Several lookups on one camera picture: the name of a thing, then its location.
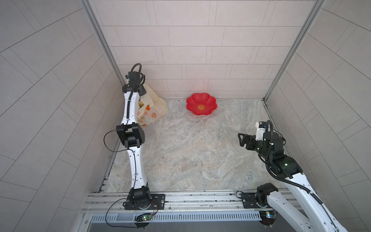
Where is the cream plastic fruit-print bag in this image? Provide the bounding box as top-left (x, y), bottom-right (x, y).
top-left (137, 84), bottom-right (168, 126)

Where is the red flower-shaped plastic plate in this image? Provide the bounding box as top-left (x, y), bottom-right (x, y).
top-left (186, 93), bottom-right (217, 116)

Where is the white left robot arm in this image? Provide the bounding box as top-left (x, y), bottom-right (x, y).
top-left (116, 71), bottom-right (152, 210)

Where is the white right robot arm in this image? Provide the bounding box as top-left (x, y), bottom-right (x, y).
top-left (238, 131), bottom-right (346, 232)

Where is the right green circuit board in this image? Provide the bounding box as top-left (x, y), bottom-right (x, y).
top-left (260, 210), bottom-right (277, 226)

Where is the green circuit board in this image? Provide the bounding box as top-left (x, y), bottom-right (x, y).
top-left (135, 213), bottom-right (153, 222)
top-left (260, 210), bottom-right (277, 226)

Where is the left green circuit board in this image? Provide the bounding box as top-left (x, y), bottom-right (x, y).
top-left (135, 213), bottom-right (153, 222)

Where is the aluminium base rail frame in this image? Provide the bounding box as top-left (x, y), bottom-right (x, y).
top-left (82, 189), bottom-right (279, 226)

